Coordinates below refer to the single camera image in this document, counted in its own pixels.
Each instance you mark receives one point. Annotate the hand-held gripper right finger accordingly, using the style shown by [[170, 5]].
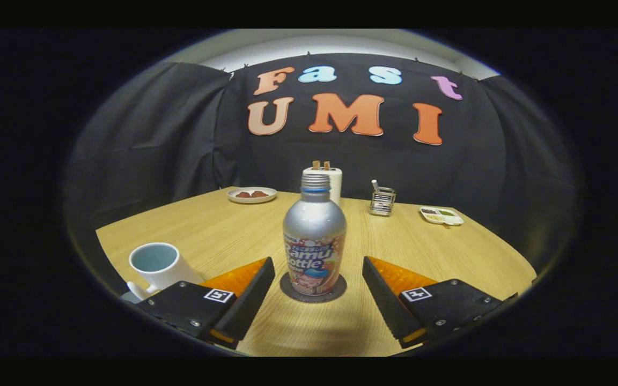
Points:
[[389, 297]]

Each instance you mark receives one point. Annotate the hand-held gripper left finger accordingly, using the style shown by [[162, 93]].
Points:
[[250, 297]]

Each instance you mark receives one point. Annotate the dark round coaster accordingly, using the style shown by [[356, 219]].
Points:
[[340, 290]]

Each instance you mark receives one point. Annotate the white cup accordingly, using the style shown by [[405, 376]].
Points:
[[165, 268]]

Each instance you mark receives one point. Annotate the silver juice bottle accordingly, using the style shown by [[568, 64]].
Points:
[[314, 225]]

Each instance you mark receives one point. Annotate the wooden table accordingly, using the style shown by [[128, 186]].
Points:
[[223, 230]]

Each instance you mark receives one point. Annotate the white divided dish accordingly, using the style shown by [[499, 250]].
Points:
[[442, 220]]

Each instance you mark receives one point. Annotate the small white plate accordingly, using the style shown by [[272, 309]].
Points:
[[251, 200]]

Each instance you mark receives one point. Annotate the metal utensil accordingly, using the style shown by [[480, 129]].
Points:
[[375, 186]]

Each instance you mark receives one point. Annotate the white toaster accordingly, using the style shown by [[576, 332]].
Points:
[[337, 185]]

